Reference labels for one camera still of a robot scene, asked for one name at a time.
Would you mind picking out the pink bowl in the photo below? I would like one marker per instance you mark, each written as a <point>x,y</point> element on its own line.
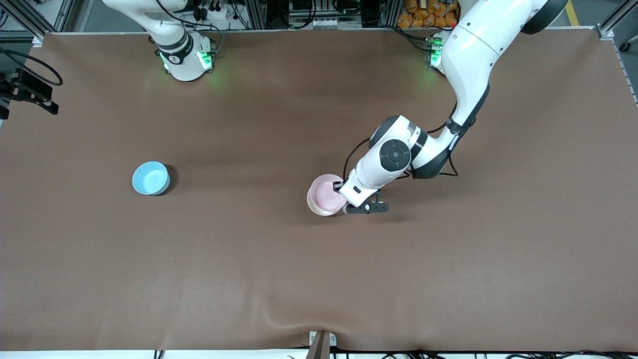
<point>325,193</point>

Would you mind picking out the blue bowl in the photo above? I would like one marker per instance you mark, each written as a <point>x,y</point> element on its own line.
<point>150,178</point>

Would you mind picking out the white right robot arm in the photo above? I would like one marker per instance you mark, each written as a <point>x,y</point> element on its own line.
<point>184,60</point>

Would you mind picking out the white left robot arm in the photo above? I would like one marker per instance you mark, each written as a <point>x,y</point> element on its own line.
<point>473,50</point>

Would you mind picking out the white bowl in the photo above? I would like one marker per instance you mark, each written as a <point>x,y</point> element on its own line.
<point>324,214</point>

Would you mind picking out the brown table cloth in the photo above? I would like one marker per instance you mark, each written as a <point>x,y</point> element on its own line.
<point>319,279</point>

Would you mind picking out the metal table clamp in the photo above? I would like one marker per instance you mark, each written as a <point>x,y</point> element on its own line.
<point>321,344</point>

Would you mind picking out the white connector block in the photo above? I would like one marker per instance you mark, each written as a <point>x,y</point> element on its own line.
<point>331,23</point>

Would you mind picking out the orange snack bag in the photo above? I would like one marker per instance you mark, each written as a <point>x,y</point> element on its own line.
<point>423,12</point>

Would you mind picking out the white power strip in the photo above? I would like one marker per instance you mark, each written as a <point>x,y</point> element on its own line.
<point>212,12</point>

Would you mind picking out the silver corner bracket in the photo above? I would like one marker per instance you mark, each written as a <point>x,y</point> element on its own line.
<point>38,40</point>
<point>605,33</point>

